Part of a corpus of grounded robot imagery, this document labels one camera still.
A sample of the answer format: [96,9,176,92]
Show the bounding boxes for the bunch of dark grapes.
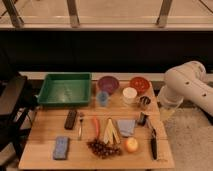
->
[87,139,122,159]

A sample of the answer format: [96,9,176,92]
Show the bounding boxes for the small metal cup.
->
[139,96,151,109]

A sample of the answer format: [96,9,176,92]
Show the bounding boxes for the silver fork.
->
[78,113,84,141]

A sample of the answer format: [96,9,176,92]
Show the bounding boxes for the blue folded cloth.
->
[117,119,135,137]

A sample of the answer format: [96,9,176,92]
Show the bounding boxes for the black chair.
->
[0,76,37,159]

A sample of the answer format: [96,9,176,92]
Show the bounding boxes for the blue sponge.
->
[53,136,69,160]

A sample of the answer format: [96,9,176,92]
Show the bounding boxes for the white cup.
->
[122,87,137,104]

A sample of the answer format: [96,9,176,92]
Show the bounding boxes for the green plastic tray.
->
[38,73,92,107]

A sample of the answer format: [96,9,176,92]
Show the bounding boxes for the black handled knife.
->
[147,120,157,160]

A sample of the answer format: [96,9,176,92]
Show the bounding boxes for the red bowl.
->
[130,77,150,94]

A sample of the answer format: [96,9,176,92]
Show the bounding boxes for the black eraser block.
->
[64,110,77,130]

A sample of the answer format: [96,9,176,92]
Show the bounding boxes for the blue plastic cup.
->
[96,91,109,107]

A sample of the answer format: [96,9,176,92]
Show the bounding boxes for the purple bowl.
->
[97,76,119,94]

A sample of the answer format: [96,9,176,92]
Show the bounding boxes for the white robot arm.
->
[158,61,213,124]

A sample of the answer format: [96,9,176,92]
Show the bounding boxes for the small black clip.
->
[137,112,148,126]

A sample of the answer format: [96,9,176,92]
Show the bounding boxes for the orange carrot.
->
[93,117,100,138]

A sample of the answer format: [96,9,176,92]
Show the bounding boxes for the yellow red apple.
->
[124,137,139,153]

